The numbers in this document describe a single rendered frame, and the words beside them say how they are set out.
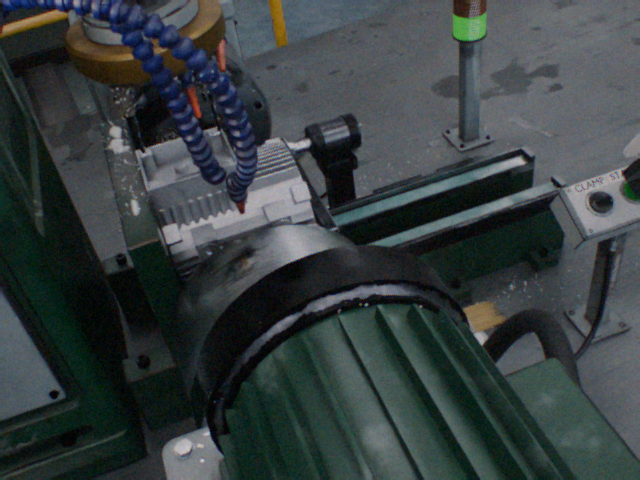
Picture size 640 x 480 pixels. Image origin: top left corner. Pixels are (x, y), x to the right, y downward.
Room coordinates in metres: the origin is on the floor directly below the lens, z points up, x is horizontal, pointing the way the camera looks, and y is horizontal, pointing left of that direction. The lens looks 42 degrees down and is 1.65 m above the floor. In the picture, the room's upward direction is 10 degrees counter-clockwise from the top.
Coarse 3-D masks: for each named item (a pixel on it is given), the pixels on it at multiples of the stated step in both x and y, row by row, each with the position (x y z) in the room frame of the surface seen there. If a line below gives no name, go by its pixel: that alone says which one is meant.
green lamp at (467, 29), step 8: (456, 16) 1.21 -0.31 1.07; (480, 16) 1.19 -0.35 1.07; (456, 24) 1.21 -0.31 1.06; (464, 24) 1.19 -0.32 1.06; (472, 24) 1.19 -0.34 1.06; (480, 24) 1.19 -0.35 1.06; (456, 32) 1.21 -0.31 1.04; (464, 32) 1.19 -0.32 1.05; (472, 32) 1.19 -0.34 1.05; (480, 32) 1.19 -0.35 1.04
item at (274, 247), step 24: (240, 240) 0.58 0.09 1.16; (264, 240) 0.58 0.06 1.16; (288, 240) 0.57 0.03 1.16; (312, 240) 0.58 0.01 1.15; (336, 240) 0.59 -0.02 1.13; (216, 264) 0.56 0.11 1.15; (240, 264) 0.55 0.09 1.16; (264, 264) 0.54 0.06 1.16; (192, 288) 0.55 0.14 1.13; (216, 288) 0.53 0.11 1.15; (240, 288) 0.51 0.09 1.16; (192, 312) 0.53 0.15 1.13; (216, 312) 0.50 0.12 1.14; (192, 336) 0.50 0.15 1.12; (192, 360) 0.48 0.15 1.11; (192, 384) 0.46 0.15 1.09; (192, 408) 0.45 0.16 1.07
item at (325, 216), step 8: (288, 144) 0.96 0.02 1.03; (296, 160) 0.91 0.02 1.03; (304, 176) 0.86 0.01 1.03; (312, 192) 0.82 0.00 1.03; (312, 200) 0.80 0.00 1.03; (320, 200) 0.80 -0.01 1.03; (312, 208) 0.79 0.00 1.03; (320, 208) 0.78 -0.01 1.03; (320, 216) 0.76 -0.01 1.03; (328, 216) 0.76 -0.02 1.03; (320, 224) 0.75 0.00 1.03; (328, 224) 0.74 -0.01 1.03; (336, 224) 0.74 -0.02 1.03
